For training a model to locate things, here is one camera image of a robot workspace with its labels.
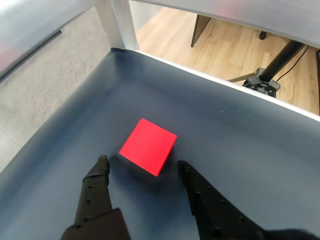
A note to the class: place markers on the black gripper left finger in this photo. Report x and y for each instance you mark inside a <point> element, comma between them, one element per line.
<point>95,200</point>

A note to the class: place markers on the dark blue table mat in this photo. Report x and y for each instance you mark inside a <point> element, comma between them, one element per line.
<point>225,150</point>

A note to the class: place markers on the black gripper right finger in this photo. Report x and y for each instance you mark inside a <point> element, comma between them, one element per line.
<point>212,212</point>

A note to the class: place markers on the black tripod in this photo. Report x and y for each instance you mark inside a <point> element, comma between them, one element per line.
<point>265,75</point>

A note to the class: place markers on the dark desk panel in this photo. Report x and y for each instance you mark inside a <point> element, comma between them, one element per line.
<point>198,27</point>

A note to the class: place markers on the red cube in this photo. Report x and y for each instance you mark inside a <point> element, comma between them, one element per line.
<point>147,147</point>

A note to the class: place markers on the pale metal railing frame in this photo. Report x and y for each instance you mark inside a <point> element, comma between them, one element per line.
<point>117,25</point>

